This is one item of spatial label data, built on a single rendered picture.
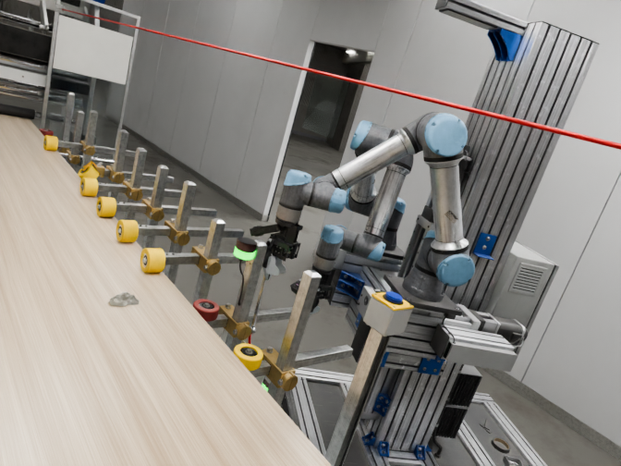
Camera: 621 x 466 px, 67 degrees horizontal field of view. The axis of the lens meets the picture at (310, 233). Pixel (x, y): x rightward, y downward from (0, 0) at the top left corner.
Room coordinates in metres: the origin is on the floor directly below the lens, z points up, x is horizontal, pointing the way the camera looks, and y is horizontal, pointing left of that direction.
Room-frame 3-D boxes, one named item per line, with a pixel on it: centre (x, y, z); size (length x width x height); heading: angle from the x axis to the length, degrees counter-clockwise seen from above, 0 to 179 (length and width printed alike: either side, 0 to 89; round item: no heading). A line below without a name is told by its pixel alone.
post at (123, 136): (2.25, 1.00, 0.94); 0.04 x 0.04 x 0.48; 44
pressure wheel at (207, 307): (1.30, 0.24, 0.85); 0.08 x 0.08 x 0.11
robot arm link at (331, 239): (1.61, -0.08, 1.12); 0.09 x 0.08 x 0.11; 168
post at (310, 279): (1.17, -0.04, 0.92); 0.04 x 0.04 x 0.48; 44
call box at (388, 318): (0.98, -0.22, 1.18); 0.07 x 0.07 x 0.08; 44
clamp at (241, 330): (1.36, 0.15, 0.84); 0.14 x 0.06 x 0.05; 44
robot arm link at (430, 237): (1.62, -0.45, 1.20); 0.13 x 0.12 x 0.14; 8
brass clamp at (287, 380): (1.18, -0.02, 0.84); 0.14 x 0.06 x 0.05; 44
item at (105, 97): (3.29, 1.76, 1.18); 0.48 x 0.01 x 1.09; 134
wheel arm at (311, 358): (1.26, -0.08, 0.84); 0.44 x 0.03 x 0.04; 134
